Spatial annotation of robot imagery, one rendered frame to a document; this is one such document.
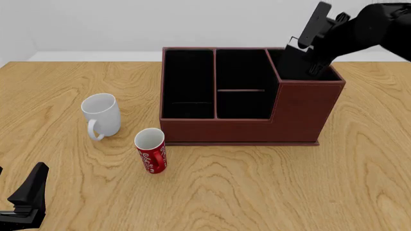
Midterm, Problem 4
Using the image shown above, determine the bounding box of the black book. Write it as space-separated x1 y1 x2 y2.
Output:
276 45 314 81

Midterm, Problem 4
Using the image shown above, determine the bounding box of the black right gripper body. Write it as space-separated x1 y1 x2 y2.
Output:
284 35 331 76

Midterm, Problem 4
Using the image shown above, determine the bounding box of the red mug with white print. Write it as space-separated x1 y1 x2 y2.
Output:
134 127 168 175

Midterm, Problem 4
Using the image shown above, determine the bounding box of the red-brown desk caddy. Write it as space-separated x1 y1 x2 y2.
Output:
159 46 347 146

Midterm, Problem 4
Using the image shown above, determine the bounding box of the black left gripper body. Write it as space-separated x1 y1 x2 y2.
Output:
0 206 46 229

